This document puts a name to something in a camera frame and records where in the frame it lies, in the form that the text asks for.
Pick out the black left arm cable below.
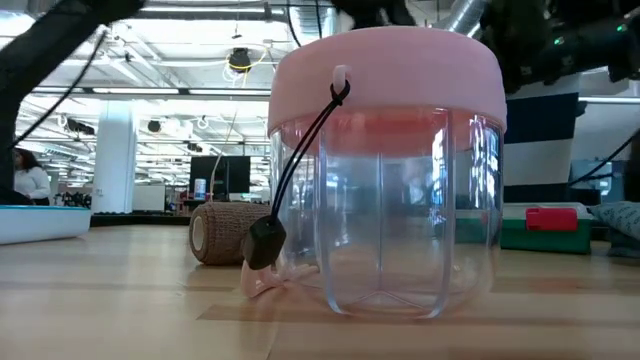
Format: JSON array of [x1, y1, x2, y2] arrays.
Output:
[[7, 28, 109, 151]]

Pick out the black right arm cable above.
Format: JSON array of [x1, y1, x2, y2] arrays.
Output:
[[568, 129, 640, 187]]

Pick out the black aluminium table frame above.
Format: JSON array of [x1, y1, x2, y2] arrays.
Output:
[[90, 213, 191, 227]]

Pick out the teal patterned cloth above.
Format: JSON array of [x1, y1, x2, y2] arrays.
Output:
[[587, 200, 640, 260]]

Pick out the white pillar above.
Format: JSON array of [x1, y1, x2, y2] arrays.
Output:
[[92, 102, 137, 214]]

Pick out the tan elastic bandage roll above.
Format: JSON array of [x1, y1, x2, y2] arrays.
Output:
[[188, 201, 274, 266]]

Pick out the person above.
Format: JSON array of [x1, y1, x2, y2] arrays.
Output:
[[13, 147, 53, 207]]

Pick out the black monitor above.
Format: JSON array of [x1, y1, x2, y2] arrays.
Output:
[[189, 155, 252, 201]]

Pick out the silver ceiling duct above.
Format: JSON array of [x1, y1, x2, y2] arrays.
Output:
[[433, 0, 489, 34]]

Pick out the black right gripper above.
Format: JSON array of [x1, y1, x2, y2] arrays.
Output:
[[329, 0, 416, 30]]

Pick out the green box with red latch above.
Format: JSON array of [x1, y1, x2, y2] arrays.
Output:
[[499, 202, 595, 255]]

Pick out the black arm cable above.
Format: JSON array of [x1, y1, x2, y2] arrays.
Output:
[[7, 28, 109, 151], [568, 129, 640, 187]]

